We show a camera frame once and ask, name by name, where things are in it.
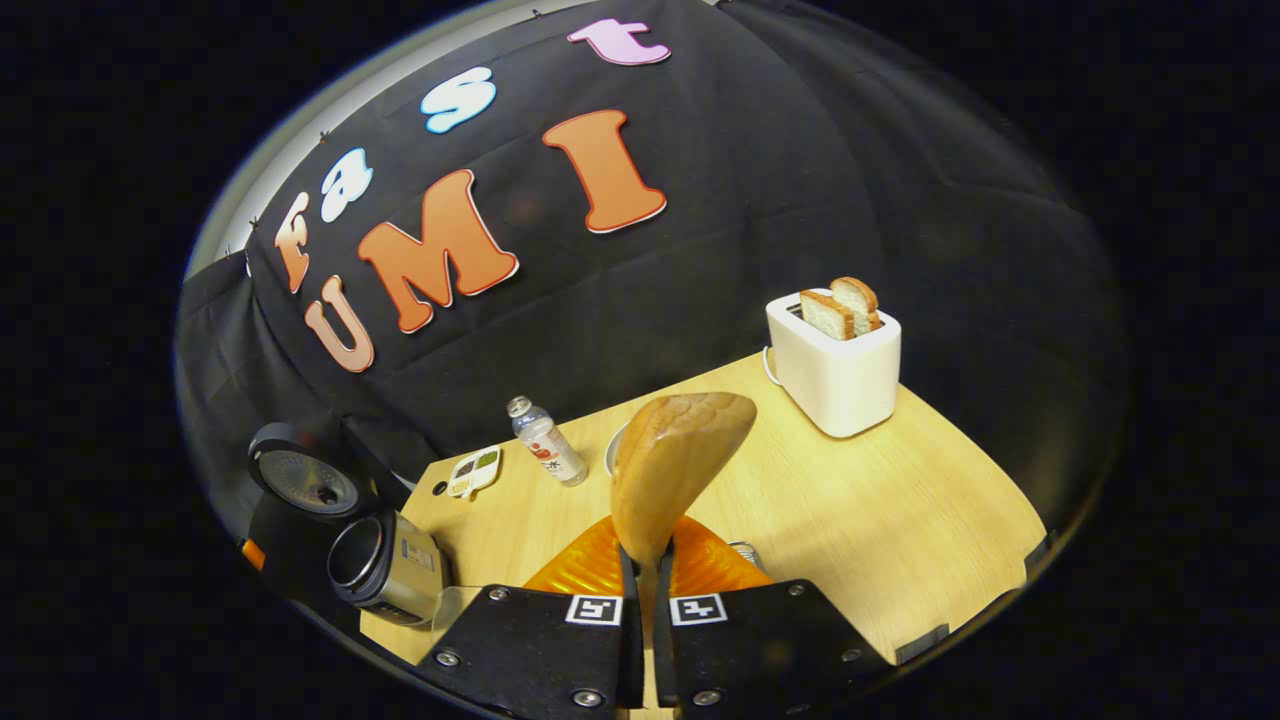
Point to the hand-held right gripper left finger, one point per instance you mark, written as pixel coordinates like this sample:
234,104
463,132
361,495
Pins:
545,650

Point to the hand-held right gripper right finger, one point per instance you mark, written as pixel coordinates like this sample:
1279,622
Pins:
770,650

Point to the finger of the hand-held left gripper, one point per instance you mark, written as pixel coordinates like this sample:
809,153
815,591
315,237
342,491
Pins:
252,555

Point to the metal mesh chopstick holder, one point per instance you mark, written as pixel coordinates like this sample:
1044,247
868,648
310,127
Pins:
748,555

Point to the black rice cooker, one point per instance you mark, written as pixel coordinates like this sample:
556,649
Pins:
390,570

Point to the wooden spoon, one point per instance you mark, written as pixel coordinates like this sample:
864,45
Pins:
675,450

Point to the clear plastic rice container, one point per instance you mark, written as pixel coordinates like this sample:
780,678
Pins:
452,605

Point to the white divided bean dish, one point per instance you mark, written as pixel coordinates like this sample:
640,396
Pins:
475,472

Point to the clear plastic drink bottle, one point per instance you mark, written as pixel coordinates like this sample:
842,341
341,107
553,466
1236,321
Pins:
550,445

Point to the white plate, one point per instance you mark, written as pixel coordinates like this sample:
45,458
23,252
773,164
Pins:
614,450

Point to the white toaster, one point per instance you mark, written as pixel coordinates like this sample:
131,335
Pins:
835,385

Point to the toast bread slice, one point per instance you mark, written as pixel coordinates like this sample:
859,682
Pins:
825,315
860,300

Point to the black backdrop cloth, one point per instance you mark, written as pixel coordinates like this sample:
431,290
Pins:
750,200

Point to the black table edge bracket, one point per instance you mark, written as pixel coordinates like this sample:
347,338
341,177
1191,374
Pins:
922,645

